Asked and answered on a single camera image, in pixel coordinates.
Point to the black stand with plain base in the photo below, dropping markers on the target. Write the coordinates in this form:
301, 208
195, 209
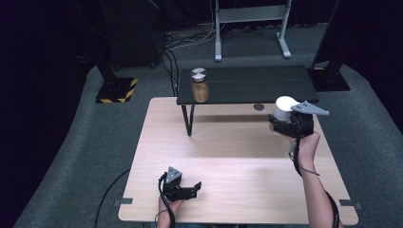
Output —
329, 79

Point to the dark round table grommet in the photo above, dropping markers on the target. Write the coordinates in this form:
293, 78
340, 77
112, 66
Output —
259, 107

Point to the black raised shelf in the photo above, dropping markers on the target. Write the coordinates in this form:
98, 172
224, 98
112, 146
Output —
247, 82

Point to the white round container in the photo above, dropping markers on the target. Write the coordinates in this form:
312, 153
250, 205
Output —
283, 107

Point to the grey tape strip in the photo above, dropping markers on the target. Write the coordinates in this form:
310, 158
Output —
348, 203
125, 201

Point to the person's left hand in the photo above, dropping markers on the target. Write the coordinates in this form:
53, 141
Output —
172, 206

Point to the glass jar of brown powder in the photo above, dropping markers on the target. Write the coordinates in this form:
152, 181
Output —
200, 91

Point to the large black cabinet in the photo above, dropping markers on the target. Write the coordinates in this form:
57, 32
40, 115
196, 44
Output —
136, 38

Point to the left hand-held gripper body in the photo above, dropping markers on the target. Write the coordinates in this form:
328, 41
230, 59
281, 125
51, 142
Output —
171, 186

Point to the white metal stand frame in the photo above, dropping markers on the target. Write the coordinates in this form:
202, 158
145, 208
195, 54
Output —
218, 31

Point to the person's right hand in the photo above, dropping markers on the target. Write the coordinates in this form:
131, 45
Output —
307, 148

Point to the black stand with striped base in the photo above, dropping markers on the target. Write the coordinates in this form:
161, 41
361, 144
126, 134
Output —
114, 88

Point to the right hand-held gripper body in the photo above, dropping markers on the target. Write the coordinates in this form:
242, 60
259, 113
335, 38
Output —
305, 122

